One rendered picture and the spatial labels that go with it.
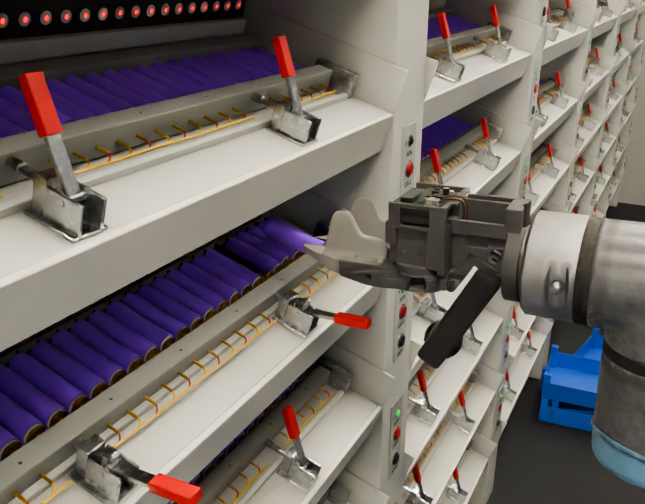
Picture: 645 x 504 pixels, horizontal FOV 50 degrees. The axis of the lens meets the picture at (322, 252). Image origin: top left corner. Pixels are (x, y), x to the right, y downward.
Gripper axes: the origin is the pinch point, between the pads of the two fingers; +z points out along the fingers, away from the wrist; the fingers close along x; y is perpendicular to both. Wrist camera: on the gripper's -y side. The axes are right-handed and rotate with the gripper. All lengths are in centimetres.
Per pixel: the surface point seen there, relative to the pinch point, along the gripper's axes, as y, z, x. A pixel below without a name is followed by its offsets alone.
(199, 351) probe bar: -4.1, 3.7, 15.8
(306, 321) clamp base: -5.8, -0.2, 4.1
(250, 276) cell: -2.8, 7.1, 2.6
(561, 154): -24, 2, -155
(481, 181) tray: -7, 0, -58
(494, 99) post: 2, 5, -85
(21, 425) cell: -2.9, 7.1, 31.3
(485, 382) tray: -63, 4, -85
